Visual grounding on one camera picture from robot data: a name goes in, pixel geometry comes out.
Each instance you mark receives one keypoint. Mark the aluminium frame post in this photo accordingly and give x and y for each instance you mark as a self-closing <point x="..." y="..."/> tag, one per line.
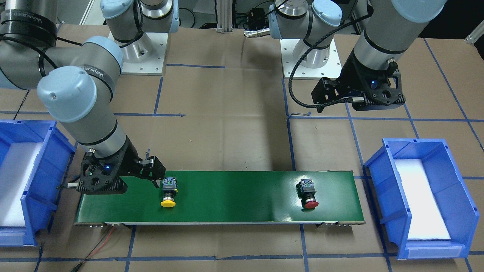
<point x="224" y="15"/>

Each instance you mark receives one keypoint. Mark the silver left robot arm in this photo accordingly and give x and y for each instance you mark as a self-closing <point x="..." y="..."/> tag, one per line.
<point x="391" y="28"/>

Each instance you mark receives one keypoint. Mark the red push button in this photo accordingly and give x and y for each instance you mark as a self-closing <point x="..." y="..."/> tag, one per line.
<point x="306" y="191"/>

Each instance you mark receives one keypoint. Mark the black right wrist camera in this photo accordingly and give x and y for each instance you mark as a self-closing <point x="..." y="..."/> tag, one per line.
<point x="96" y="186"/>

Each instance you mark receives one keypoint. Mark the black electronics box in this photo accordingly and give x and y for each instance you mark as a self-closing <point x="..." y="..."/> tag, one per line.
<point x="256" y="19"/>

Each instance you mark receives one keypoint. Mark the blue empty bin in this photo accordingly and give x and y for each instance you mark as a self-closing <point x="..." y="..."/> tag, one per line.
<point x="39" y="199"/>

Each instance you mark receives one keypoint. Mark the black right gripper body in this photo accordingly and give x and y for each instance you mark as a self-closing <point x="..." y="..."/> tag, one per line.
<point x="129" y="160"/>

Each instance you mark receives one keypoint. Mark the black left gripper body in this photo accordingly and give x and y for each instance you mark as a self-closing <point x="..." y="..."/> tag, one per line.
<point x="353" y="73"/>

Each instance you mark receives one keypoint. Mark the yellow push button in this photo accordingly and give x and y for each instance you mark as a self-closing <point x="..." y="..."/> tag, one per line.
<point x="169" y="188"/>

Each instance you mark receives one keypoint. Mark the blue bin with buttons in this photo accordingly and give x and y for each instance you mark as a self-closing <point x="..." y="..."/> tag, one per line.
<point x="458" y="210"/>

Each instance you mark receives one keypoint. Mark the white foam pad target bin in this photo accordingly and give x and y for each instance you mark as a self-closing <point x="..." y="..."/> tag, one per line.
<point x="15" y="171"/>

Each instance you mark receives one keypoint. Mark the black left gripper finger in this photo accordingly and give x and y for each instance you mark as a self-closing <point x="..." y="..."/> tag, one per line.
<point x="325" y="93"/>

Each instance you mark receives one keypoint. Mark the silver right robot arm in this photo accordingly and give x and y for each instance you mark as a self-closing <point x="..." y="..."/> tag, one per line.
<point x="77" y="84"/>

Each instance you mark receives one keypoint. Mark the green conveyor belt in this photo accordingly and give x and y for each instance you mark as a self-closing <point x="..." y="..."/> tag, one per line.
<point x="229" y="198"/>

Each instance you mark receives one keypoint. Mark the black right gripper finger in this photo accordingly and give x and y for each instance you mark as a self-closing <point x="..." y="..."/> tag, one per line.
<point x="153" y="170"/>

